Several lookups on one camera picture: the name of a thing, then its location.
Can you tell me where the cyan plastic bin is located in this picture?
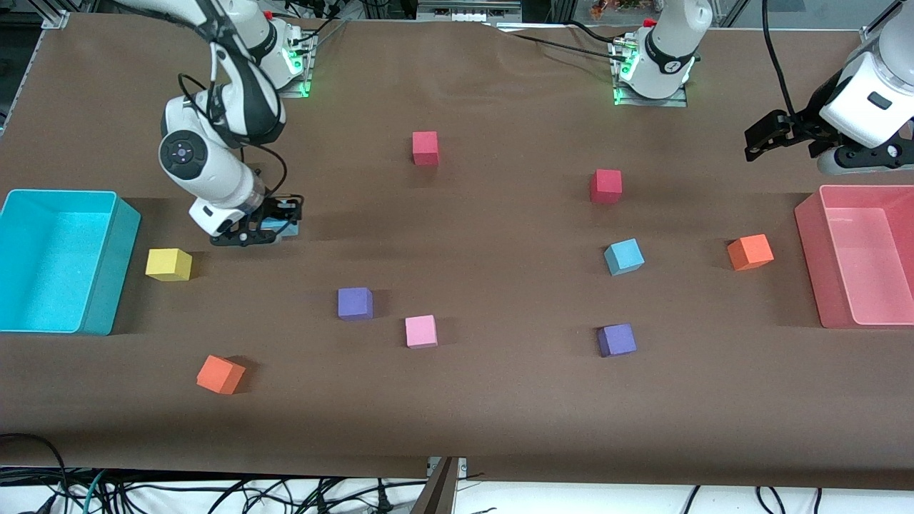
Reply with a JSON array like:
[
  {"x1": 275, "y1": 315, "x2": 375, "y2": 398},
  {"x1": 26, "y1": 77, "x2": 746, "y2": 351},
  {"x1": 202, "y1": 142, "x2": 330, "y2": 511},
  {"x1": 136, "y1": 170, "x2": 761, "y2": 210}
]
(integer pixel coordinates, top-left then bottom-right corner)
[{"x1": 0, "y1": 189, "x2": 142, "y2": 336}]

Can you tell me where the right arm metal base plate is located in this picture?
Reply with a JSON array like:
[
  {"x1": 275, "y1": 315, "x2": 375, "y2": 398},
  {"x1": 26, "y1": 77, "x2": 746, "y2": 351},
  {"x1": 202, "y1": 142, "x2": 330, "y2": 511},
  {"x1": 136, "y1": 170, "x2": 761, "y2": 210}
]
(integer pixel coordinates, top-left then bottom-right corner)
[{"x1": 275, "y1": 29, "x2": 315, "y2": 99}]

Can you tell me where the teal floor cable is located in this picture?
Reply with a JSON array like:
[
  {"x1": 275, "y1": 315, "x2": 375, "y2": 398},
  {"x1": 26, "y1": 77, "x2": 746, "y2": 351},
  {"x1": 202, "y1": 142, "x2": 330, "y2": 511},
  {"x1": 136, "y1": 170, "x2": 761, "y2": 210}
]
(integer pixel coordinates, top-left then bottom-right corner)
[{"x1": 81, "y1": 470, "x2": 109, "y2": 514}]

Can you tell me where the brown angled post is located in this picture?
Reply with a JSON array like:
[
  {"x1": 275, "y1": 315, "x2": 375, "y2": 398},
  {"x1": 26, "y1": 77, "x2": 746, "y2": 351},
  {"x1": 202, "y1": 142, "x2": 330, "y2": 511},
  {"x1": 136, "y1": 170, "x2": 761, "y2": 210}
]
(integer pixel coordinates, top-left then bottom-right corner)
[{"x1": 411, "y1": 457, "x2": 459, "y2": 514}]

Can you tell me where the pink plastic bin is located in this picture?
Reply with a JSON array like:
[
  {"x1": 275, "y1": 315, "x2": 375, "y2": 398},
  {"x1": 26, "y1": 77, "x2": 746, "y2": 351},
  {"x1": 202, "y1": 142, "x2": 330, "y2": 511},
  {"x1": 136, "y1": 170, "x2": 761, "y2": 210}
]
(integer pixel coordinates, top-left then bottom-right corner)
[{"x1": 794, "y1": 184, "x2": 914, "y2": 329}]

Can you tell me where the orange background item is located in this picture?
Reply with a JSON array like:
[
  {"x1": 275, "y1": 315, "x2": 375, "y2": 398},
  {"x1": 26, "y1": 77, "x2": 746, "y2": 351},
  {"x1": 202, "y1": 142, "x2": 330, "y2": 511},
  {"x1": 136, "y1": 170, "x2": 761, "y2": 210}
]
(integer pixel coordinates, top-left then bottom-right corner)
[{"x1": 589, "y1": 0, "x2": 643, "y2": 19}]

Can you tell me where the light blue foam block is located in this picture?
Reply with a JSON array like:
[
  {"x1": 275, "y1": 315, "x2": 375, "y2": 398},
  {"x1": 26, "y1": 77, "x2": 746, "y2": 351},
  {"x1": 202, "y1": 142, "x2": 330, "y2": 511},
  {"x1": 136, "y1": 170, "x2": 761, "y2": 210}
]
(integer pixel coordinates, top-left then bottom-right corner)
[
  {"x1": 604, "y1": 238, "x2": 646, "y2": 277},
  {"x1": 258, "y1": 218, "x2": 301, "y2": 241}
]

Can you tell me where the aluminium corner profile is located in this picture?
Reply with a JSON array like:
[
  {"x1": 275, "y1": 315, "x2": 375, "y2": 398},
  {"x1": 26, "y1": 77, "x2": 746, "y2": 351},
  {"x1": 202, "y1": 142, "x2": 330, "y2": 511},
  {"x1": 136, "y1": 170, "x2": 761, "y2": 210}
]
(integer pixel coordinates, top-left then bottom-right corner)
[{"x1": 860, "y1": 0, "x2": 914, "y2": 49}]

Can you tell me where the black cable on table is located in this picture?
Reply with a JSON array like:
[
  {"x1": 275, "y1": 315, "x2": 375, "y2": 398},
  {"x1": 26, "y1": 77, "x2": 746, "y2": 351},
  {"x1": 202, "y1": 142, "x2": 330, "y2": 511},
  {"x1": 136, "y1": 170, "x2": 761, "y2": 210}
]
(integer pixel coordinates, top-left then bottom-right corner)
[{"x1": 493, "y1": 20, "x2": 629, "y2": 59}]

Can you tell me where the pink foam block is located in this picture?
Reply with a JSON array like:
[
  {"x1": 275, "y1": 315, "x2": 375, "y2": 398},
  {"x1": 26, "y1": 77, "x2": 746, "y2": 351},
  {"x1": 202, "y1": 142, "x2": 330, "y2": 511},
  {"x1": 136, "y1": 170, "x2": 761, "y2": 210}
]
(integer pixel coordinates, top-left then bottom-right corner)
[{"x1": 405, "y1": 315, "x2": 438, "y2": 349}]

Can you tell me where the black looped floor cable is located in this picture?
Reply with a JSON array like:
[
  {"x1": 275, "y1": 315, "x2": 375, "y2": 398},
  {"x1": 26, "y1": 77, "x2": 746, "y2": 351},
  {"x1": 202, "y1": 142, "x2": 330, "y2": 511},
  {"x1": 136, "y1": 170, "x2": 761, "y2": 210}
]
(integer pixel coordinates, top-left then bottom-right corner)
[{"x1": 0, "y1": 433, "x2": 69, "y2": 514}]

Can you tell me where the yellow foam block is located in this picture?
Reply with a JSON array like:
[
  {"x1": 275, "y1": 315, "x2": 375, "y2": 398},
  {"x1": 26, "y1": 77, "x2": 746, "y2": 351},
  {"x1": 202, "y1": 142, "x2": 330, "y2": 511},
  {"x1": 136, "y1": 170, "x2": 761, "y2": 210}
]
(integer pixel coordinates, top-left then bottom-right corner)
[{"x1": 146, "y1": 248, "x2": 193, "y2": 282}]

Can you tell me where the aluminium frame profile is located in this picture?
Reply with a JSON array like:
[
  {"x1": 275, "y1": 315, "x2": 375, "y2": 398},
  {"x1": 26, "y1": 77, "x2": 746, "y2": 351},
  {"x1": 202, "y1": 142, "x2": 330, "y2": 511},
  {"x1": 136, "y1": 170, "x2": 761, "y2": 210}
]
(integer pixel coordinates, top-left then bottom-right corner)
[{"x1": 418, "y1": 0, "x2": 522, "y2": 22}]

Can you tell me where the brown table cover sheet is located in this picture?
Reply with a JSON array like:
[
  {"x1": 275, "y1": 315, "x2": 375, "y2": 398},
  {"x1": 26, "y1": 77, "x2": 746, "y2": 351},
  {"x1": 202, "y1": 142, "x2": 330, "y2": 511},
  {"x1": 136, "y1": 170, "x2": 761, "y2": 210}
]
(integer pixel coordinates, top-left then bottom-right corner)
[{"x1": 0, "y1": 13, "x2": 914, "y2": 490}]

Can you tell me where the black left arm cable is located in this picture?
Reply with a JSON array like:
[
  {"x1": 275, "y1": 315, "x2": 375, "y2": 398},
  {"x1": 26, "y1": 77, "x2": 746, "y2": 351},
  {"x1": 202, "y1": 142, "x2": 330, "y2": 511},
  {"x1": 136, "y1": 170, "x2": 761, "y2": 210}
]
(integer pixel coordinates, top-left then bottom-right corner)
[{"x1": 761, "y1": 0, "x2": 798, "y2": 119}]

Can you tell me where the purple foam block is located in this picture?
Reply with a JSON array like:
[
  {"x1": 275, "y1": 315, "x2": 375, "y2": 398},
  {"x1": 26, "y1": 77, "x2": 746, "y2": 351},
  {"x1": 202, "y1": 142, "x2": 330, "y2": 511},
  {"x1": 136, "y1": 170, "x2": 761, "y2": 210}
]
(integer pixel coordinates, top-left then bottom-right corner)
[
  {"x1": 338, "y1": 287, "x2": 374, "y2": 321},
  {"x1": 597, "y1": 323, "x2": 638, "y2": 358}
]

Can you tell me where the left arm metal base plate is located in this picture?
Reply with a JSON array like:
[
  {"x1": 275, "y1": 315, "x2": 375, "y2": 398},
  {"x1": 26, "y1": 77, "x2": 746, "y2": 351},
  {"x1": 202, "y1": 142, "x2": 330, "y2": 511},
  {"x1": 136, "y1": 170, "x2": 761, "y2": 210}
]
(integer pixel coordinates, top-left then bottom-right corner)
[{"x1": 611, "y1": 36, "x2": 690, "y2": 108}]

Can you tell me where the red foam block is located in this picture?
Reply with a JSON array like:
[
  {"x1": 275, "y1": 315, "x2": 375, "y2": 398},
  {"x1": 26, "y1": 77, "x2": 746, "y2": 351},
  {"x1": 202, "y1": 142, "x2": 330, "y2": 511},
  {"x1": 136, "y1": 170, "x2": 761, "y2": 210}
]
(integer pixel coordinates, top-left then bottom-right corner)
[
  {"x1": 412, "y1": 131, "x2": 440, "y2": 166},
  {"x1": 590, "y1": 169, "x2": 623, "y2": 205}
]

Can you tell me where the orange foam block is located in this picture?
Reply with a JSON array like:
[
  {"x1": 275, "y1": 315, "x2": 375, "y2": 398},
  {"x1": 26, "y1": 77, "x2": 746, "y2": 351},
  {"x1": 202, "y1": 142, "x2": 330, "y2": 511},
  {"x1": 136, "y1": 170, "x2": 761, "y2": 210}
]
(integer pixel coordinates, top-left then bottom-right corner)
[
  {"x1": 196, "y1": 355, "x2": 246, "y2": 395},
  {"x1": 727, "y1": 233, "x2": 775, "y2": 272}
]

